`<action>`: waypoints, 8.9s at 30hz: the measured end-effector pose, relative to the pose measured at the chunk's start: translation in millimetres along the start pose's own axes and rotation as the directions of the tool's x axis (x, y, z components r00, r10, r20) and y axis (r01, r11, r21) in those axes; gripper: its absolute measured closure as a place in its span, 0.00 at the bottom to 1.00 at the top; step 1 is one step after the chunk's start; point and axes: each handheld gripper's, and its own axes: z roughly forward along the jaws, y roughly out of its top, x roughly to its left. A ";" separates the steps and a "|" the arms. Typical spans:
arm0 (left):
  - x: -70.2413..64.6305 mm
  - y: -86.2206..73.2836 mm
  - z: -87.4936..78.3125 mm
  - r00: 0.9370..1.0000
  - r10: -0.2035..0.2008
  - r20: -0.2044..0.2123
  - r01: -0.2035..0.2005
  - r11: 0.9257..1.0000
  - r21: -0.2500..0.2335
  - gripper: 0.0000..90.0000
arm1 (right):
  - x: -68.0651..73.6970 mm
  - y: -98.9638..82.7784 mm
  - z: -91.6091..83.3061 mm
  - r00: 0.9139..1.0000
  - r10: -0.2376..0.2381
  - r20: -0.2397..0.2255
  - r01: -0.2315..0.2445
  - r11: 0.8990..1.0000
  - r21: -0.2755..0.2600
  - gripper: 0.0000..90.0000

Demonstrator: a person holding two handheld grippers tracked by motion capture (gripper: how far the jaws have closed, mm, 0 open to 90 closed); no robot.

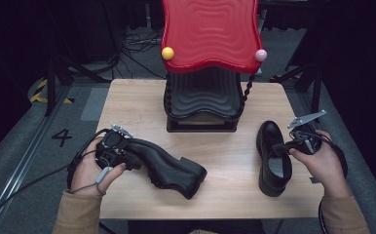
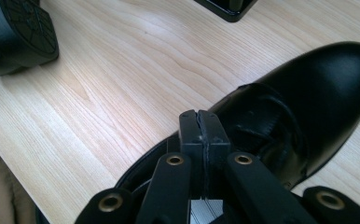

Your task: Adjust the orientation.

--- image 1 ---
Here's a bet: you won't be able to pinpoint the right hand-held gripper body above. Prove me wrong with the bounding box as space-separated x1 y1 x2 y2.
286 109 327 156

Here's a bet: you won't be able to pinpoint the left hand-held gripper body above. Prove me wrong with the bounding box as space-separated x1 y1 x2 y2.
95 124 135 170

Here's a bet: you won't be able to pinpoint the black leather shoe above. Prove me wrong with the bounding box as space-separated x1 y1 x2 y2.
255 120 293 198
124 137 208 200

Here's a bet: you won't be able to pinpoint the red and black shoe rack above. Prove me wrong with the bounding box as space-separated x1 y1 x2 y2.
161 0 269 134

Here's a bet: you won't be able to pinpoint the person's right hand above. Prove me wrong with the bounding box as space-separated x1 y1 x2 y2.
287 130 352 199

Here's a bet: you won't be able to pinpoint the person's left hand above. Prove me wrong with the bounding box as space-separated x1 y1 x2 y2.
70 136 128 196

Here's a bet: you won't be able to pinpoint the black metal stand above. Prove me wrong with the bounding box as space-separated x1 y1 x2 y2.
43 0 114 117
269 48 325 115

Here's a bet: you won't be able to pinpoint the person's legs dark trousers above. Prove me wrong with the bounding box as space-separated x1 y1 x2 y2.
127 219 267 234

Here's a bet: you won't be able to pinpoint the grey wrist cord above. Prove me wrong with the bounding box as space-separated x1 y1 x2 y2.
68 165 113 197

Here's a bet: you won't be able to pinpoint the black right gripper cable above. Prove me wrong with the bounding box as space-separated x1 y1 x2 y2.
294 130 350 234

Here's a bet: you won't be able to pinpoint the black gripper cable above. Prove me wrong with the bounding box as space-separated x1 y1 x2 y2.
0 128 112 227
294 130 350 234

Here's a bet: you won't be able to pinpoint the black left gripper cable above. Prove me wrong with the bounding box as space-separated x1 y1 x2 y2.
0 128 112 227

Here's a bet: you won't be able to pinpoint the aluminium floor rail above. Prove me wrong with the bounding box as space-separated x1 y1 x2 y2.
0 87 72 234

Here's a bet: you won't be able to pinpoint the bundle of floor cables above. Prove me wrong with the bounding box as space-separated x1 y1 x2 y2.
112 27 168 81

